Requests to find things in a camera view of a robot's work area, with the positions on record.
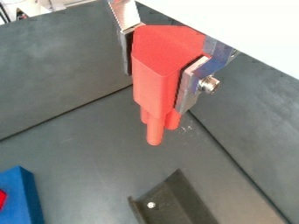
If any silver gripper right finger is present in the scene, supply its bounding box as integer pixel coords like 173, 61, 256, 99
173, 36, 238, 115

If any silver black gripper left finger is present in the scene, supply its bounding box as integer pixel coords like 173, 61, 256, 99
106, 0, 144, 76

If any red three prong block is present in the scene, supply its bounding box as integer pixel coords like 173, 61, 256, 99
130, 25, 205, 145

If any blue shape sorting board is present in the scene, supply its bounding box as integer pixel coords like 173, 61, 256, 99
0, 166, 43, 224

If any black curved holder stand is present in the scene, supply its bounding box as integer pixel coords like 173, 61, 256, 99
126, 169, 218, 224

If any red hexagonal prism peg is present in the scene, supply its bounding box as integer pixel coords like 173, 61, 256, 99
0, 189, 6, 211

